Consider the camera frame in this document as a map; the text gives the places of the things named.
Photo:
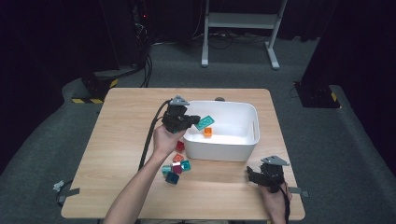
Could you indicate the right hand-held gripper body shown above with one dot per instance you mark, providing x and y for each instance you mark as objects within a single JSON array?
[{"x": 272, "y": 174}]

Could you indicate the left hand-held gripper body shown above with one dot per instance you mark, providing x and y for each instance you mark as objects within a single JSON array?
[{"x": 174, "y": 119}]

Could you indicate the long teal toy block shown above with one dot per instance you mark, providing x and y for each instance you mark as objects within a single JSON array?
[{"x": 205, "y": 122}]

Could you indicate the orange toy block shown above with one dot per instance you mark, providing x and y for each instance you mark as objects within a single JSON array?
[{"x": 208, "y": 132}]

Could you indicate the white plastic bin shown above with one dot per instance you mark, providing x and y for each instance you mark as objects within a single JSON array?
[{"x": 230, "y": 146}]

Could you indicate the magenta toy block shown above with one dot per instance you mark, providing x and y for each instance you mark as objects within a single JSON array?
[{"x": 177, "y": 169}]

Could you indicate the person's left hand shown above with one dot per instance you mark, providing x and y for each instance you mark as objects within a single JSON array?
[{"x": 165, "y": 141}]

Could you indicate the person's right hand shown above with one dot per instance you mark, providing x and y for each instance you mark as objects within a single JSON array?
[{"x": 276, "y": 203}]

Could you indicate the red toy block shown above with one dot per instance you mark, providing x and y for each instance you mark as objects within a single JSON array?
[{"x": 180, "y": 146}]

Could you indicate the grey tape strip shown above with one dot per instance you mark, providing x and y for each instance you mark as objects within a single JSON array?
[
  {"x": 299, "y": 191},
  {"x": 70, "y": 193}
]

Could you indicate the coral toy block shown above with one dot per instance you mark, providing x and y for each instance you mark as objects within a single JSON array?
[{"x": 178, "y": 157}]

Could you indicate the dark round knob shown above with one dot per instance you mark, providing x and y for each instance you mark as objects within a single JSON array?
[{"x": 219, "y": 99}]

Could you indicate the teal square toy block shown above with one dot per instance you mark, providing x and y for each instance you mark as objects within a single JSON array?
[{"x": 186, "y": 165}]

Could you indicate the pale teal toy block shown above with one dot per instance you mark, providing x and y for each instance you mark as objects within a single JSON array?
[{"x": 166, "y": 169}]

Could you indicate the dark blue toy block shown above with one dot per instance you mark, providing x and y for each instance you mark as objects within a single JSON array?
[{"x": 172, "y": 177}]

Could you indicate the black floor stand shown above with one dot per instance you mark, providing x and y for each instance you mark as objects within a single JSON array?
[
  {"x": 95, "y": 84},
  {"x": 317, "y": 95}
]

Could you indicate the yellow black striped tape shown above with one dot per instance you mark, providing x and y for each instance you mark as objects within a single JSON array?
[{"x": 87, "y": 100}]

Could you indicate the white metal stand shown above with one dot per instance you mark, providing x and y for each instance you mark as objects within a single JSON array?
[{"x": 239, "y": 21}]

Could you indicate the dark curtain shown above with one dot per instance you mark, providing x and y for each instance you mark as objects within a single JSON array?
[
  {"x": 46, "y": 46},
  {"x": 361, "y": 46}
]

